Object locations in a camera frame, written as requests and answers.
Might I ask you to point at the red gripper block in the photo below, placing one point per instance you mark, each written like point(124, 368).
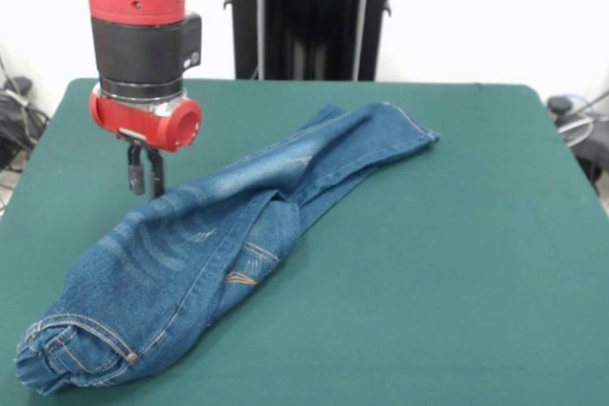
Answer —
point(143, 123)

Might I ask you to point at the blue denim jeans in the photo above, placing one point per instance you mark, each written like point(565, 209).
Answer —
point(166, 258)

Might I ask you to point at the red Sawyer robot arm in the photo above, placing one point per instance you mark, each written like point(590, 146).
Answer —
point(133, 21)

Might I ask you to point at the dark green table cloth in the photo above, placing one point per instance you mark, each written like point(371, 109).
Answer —
point(428, 282)

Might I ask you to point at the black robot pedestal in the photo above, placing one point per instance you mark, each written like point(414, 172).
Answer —
point(309, 21)

